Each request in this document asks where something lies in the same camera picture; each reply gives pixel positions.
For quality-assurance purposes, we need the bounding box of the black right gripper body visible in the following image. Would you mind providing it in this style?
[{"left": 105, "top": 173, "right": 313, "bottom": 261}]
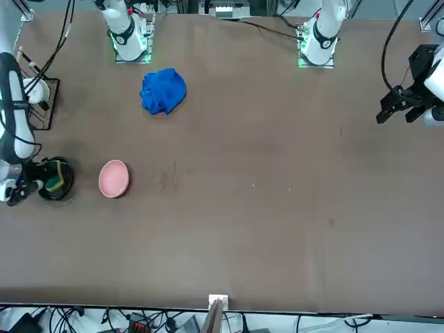
[{"left": 21, "top": 158, "right": 48, "bottom": 187}]

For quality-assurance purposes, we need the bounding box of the green and yellow sponge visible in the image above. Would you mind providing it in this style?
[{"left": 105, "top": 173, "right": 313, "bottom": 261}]
[{"left": 44, "top": 159, "right": 66, "bottom": 191}]

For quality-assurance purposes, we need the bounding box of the black mount box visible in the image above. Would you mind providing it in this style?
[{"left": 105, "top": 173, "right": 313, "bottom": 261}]
[{"left": 409, "top": 44, "right": 440, "bottom": 84}]

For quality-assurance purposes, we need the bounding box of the pink bowl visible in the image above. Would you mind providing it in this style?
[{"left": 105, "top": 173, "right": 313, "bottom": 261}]
[{"left": 98, "top": 160, "right": 131, "bottom": 198}]

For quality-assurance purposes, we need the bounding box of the aluminium frame post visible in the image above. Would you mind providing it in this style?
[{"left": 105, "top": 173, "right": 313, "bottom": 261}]
[{"left": 200, "top": 293, "right": 230, "bottom": 333}]

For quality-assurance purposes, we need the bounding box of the black wire mug rack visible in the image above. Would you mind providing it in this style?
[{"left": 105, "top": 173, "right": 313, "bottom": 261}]
[{"left": 15, "top": 46, "right": 60, "bottom": 132}]

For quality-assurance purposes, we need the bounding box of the black pan with grey handle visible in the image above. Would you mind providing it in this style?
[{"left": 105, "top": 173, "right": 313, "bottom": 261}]
[{"left": 36, "top": 155, "right": 75, "bottom": 201}]

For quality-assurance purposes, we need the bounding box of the white mug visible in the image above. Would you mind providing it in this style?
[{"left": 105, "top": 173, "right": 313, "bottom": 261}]
[{"left": 24, "top": 78, "right": 51, "bottom": 105}]

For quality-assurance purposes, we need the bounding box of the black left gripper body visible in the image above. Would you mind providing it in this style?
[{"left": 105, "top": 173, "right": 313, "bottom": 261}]
[{"left": 393, "top": 85, "right": 433, "bottom": 109}]

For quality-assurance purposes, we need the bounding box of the blue cloth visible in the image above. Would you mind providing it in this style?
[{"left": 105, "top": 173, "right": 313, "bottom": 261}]
[{"left": 139, "top": 68, "right": 188, "bottom": 117}]

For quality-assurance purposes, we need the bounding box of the orange and black converter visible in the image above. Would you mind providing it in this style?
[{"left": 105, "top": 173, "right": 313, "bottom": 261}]
[{"left": 128, "top": 313, "right": 154, "bottom": 331}]

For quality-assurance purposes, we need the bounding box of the thin black table cable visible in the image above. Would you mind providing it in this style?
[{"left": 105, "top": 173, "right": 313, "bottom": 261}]
[{"left": 238, "top": 19, "right": 301, "bottom": 40}]

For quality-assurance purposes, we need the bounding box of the black wrist camera silver lens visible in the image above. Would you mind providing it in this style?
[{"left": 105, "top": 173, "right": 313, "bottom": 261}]
[
  {"left": 6, "top": 178, "right": 46, "bottom": 207},
  {"left": 421, "top": 107, "right": 444, "bottom": 131}
]

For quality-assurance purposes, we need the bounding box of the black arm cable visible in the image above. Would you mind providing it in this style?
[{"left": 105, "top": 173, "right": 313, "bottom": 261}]
[
  {"left": 36, "top": 0, "right": 77, "bottom": 77},
  {"left": 380, "top": 0, "right": 417, "bottom": 93}
]

